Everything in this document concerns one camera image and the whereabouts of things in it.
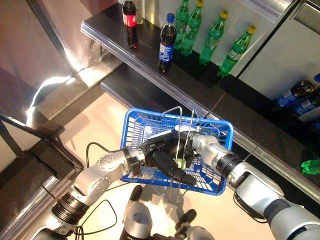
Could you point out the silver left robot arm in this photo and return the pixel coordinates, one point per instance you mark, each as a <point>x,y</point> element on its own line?
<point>105,165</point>

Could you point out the Coca-Cola bottle red label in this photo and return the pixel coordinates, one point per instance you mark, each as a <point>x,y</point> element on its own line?
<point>130,20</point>

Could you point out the low black shelf base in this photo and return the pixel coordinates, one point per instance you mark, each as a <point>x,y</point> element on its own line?
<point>140,90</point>

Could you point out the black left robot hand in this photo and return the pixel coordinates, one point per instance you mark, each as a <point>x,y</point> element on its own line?
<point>160,155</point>

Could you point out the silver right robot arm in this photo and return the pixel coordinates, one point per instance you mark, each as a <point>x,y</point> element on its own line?
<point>250,180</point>

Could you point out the bright green drink bottle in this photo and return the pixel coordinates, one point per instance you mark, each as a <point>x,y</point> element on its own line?
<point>181,163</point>

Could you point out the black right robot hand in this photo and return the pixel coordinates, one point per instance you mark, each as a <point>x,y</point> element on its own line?
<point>190,155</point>

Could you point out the silver right robot leg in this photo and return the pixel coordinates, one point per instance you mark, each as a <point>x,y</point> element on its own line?
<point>197,232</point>

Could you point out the blue plastic shopping basket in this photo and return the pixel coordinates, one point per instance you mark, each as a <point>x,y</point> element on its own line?
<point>226,132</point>

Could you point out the black shelf board clear rail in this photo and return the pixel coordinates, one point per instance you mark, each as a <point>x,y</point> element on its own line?
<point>147,55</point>
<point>272,10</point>
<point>250,120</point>

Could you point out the dark Pepsi bottle blue cap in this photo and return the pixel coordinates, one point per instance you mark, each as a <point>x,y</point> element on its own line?
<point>306,106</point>
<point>292,93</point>
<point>166,47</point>

